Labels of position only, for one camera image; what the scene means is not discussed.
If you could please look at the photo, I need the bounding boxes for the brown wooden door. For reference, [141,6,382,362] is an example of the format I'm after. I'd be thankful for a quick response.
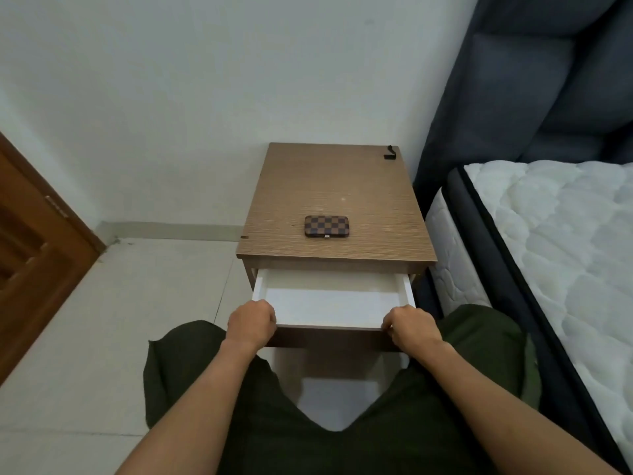
[0,131,106,386]

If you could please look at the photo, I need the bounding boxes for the person's left forearm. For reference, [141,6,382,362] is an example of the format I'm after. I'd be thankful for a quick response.
[115,339,256,475]

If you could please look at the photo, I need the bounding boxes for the brown wooden nightstand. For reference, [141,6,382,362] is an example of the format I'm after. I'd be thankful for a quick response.
[235,142,438,353]

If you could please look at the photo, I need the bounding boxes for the person's right forearm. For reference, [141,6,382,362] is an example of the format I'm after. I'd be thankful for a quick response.
[414,342,625,475]

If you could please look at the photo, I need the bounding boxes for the dark green trousers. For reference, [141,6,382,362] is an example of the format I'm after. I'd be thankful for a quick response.
[143,304,542,475]

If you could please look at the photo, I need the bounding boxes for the white quilted mattress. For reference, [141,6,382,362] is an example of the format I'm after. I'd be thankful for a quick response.
[424,160,633,469]

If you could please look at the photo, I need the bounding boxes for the dark blue upholstered bed frame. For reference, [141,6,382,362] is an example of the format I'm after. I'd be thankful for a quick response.
[413,0,633,475]

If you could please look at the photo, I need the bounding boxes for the brown checkered case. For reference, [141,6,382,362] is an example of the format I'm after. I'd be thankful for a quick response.
[304,215,348,239]

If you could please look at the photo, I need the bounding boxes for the person's right hand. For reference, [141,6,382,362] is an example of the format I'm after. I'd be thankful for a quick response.
[381,305,445,357]

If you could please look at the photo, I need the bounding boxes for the person's left hand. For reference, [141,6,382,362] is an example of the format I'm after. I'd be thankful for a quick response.
[226,300,278,354]

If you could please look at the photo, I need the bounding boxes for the white drawer with brown front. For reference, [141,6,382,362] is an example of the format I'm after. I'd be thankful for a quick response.
[251,269,417,353]

